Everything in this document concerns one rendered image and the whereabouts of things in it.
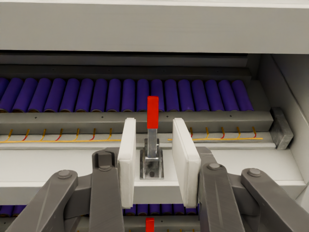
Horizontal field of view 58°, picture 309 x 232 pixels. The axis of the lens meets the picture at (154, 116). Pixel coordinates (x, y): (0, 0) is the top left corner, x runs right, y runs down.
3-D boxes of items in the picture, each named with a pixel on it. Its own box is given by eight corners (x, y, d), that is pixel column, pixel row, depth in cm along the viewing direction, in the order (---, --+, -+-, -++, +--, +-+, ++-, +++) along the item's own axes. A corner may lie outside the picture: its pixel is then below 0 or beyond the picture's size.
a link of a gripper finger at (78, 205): (116, 218, 13) (51, 219, 13) (123, 168, 18) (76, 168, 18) (115, 190, 13) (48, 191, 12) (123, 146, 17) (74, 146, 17)
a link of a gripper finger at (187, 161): (186, 159, 14) (201, 158, 14) (173, 117, 21) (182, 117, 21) (184, 209, 15) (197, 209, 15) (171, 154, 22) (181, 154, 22)
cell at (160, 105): (162, 88, 43) (164, 119, 38) (150, 88, 43) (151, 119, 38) (163, 78, 41) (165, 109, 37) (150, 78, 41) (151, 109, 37)
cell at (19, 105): (39, 87, 42) (27, 118, 37) (27, 87, 42) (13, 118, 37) (36, 77, 41) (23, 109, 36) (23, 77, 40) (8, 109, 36)
